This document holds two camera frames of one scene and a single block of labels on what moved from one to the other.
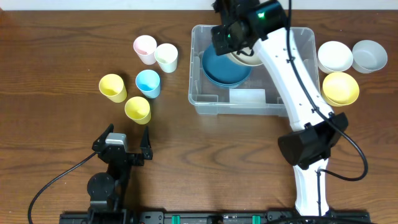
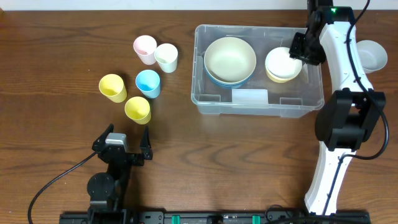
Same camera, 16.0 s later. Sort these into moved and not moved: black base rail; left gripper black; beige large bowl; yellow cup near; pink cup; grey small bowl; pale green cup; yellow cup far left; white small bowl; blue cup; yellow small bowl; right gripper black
Moved: white small bowl; beige large bowl; right gripper black; yellow small bowl
Not moved: pink cup; grey small bowl; left gripper black; pale green cup; yellow cup near; black base rail; blue cup; yellow cup far left
